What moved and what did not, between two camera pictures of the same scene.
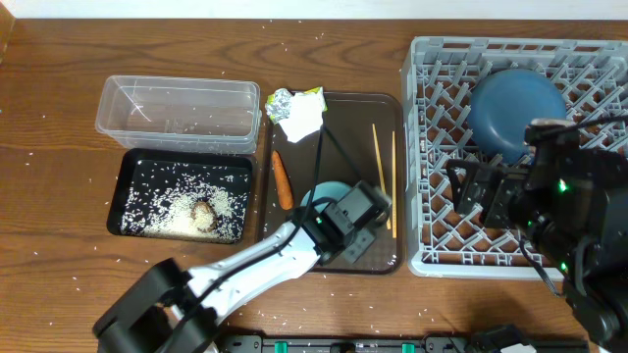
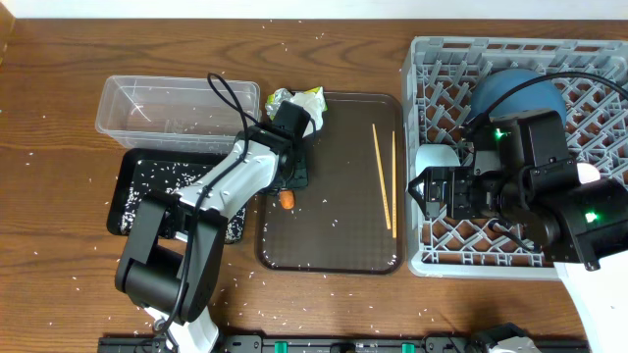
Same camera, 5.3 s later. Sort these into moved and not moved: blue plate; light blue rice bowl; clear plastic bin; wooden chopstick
Moved: light blue rice bowl
Not moved: wooden chopstick; blue plate; clear plastic bin
